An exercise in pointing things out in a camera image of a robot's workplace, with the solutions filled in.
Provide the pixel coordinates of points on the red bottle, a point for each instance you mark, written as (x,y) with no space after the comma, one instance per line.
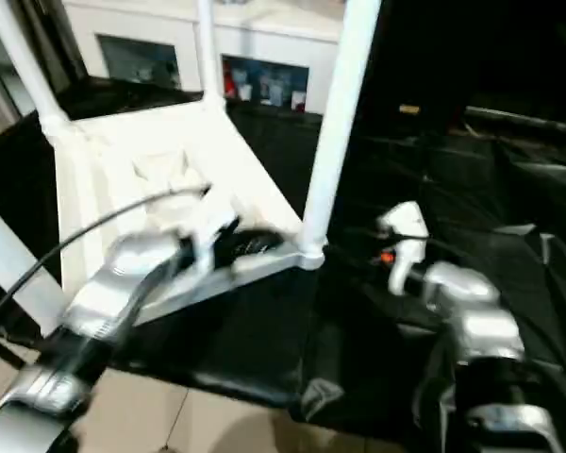
(228,82)

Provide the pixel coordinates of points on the black work mat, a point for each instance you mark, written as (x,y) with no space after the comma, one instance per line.
(405,330)

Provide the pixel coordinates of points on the small gold label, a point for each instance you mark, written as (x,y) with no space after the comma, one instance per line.
(409,109)

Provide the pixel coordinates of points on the black cabinet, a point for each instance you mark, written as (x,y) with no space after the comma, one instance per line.
(476,47)

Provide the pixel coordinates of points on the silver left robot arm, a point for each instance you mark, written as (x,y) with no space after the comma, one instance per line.
(118,278)

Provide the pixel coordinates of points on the grey curtain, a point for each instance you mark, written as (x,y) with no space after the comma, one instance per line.
(9,47)

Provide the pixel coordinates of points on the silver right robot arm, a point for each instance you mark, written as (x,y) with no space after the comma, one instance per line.
(476,302)

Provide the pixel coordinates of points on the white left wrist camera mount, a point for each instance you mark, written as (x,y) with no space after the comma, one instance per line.
(207,226)

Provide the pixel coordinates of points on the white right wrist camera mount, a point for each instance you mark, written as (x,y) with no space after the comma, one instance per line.
(405,222)

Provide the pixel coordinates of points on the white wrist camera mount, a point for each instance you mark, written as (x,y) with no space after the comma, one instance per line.
(207,226)
(405,222)

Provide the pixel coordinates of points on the white glass-door cabinet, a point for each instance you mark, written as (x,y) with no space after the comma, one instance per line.
(273,28)

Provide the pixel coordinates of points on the small white cup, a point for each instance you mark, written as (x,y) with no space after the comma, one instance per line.
(298,100)

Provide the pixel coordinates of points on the white plastic table top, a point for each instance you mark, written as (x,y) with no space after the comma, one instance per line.
(122,156)

